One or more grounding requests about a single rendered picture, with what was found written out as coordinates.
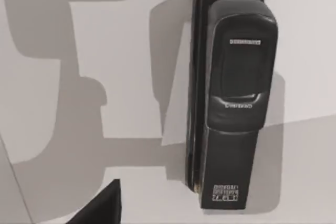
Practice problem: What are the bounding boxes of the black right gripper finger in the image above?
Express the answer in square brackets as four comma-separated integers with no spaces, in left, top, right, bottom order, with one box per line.
[66,178,123,224]

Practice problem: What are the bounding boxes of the black stapler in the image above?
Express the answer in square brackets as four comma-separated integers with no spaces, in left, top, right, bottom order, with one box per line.
[185,0,278,210]

